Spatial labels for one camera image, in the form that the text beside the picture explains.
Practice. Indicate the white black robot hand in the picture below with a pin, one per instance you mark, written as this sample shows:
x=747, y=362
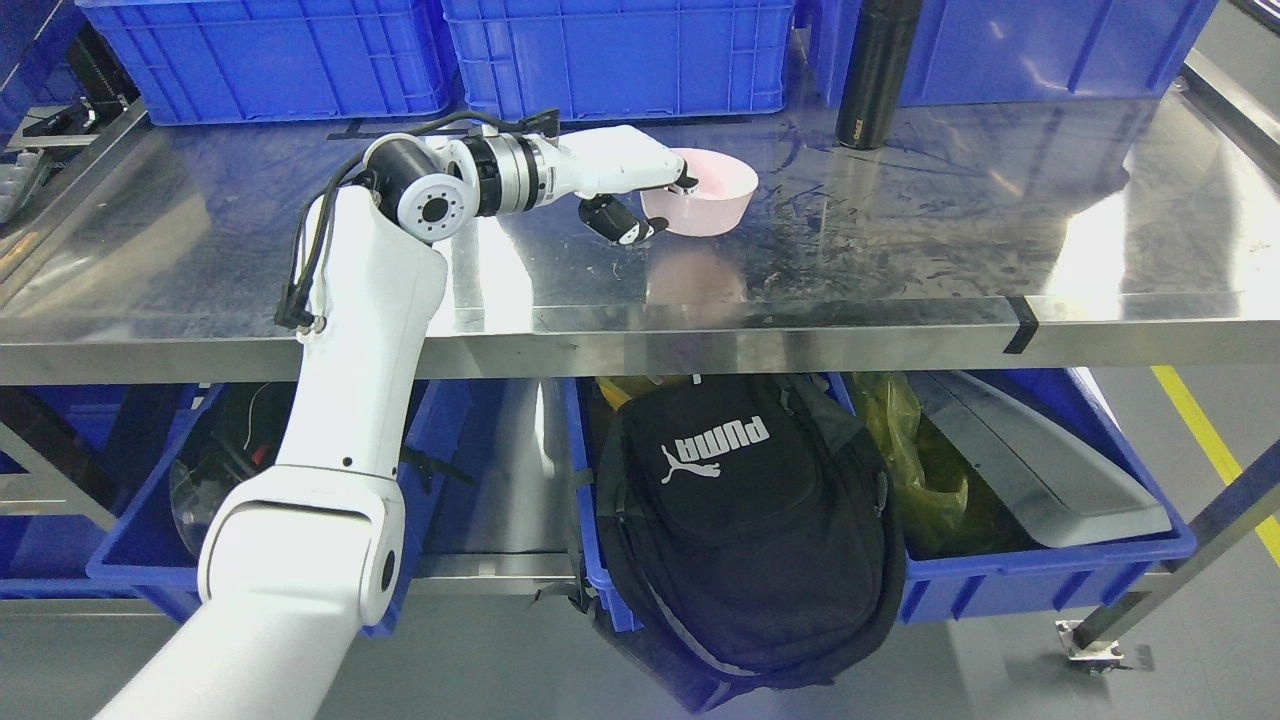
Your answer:
x=598, y=165

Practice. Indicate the pink plastic bowl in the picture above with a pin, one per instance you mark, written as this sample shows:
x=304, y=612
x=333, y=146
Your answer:
x=716, y=204

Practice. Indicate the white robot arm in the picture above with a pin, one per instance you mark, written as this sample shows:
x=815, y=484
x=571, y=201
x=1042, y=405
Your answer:
x=301, y=557

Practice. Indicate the blue crate top middle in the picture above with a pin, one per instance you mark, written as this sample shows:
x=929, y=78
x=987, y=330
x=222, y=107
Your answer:
x=622, y=60

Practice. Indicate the blue crate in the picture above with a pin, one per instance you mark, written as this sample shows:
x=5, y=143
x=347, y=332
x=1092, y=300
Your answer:
x=980, y=52
x=198, y=63
x=622, y=60

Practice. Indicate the black thermos bottle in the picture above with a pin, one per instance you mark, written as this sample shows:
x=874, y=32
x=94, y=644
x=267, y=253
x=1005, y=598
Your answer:
x=878, y=61

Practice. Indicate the blue crate top right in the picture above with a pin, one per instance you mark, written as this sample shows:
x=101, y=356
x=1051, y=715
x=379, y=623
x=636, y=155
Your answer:
x=980, y=52

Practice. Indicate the black Puma backpack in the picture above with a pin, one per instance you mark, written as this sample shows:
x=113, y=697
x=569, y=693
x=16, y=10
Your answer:
x=750, y=526

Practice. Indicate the blue crate top left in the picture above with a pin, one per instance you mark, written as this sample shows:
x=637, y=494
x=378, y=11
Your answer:
x=198, y=63

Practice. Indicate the black helmet with visor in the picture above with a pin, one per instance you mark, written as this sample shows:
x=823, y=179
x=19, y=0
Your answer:
x=235, y=438

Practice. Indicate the yellow plastic bag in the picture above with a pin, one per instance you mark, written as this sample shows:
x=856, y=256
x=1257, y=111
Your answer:
x=947, y=507

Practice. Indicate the grey plastic panel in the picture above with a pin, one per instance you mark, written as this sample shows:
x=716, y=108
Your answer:
x=1061, y=491

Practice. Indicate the blue bin lower right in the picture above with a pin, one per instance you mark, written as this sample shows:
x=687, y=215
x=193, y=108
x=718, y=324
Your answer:
x=964, y=587

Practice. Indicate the blue bin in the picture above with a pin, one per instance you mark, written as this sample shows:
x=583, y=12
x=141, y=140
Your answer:
x=964, y=587
x=144, y=550

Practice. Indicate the blue bin lower left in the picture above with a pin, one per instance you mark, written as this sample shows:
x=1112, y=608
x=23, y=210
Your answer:
x=144, y=550

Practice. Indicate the stainless steel table frame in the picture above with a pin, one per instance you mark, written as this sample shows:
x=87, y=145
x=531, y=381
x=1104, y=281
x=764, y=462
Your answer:
x=983, y=236

